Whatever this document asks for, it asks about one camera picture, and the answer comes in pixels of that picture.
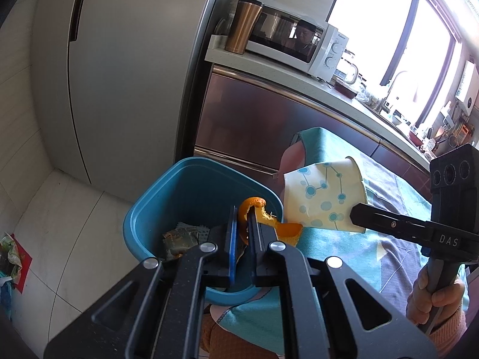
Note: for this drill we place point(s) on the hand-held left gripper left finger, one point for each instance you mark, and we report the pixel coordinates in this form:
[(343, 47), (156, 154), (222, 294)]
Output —
[(232, 248)]

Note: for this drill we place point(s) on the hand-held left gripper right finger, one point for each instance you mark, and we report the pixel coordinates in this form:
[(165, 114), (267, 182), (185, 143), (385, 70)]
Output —
[(258, 254)]

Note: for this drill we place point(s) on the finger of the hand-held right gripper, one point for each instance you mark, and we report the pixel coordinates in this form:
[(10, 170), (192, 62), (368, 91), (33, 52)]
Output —
[(374, 218)]

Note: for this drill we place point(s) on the orange peel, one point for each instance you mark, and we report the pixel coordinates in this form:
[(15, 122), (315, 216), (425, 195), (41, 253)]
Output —
[(288, 232)]

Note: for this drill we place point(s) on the clear green wrapper yellow print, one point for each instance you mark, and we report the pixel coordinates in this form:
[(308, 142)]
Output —
[(196, 230)]

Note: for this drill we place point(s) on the gold foil wrapper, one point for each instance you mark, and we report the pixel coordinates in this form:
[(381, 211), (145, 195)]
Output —
[(177, 245)]

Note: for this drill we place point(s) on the blue dotted paper cup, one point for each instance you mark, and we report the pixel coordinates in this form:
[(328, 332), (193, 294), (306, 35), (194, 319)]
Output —
[(318, 194)]

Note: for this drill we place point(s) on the blue plastic bin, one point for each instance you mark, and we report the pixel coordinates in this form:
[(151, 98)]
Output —
[(187, 190)]

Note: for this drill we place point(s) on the person's right forearm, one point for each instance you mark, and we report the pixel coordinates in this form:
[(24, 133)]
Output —
[(449, 338)]

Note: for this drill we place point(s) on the person's right hand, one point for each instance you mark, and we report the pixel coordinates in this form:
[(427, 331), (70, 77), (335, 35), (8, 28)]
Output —
[(441, 301)]

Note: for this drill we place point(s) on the teal grey printed tablecloth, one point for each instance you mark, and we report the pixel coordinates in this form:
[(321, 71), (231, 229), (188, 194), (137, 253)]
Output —
[(374, 269)]

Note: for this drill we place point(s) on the red bowl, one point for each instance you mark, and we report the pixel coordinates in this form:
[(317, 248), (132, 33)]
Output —
[(415, 137)]

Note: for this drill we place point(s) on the steel kitchen faucet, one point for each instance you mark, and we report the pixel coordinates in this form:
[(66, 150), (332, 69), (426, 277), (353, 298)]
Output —
[(391, 97)]

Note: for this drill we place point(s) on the clear plastic bag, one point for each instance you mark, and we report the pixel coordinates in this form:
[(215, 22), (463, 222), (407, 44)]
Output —
[(366, 95)]

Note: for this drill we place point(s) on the white water heater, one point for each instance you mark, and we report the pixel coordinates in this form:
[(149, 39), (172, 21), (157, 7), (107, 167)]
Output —
[(467, 89)]

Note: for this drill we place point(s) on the brown base cabinets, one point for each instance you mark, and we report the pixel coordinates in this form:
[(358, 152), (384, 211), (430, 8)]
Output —
[(254, 119)]

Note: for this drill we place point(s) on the dark red kettle base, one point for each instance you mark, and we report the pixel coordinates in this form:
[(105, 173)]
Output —
[(344, 89)]

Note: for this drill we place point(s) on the glass electric kettle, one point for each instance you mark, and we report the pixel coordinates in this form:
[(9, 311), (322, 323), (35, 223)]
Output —
[(346, 71)]

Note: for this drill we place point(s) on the white kitchen counter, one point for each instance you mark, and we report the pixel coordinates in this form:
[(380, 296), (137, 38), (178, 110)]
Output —
[(284, 74)]

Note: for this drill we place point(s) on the white microwave oven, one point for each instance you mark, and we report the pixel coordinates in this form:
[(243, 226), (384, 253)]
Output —
[(325, 48)]

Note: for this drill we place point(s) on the dark framed window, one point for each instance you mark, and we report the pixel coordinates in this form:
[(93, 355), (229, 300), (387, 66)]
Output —
[(366, 26)]

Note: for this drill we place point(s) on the grey refrigerator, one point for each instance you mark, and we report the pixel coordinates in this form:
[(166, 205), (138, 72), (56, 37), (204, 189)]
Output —
[(131, 63)]

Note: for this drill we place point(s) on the copper thermos mug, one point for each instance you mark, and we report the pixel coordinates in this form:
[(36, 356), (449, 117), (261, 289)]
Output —
[(241, 26)]

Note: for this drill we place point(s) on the plastic bag with packets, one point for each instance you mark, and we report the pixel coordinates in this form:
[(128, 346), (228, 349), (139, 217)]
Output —
[(9, 254)]

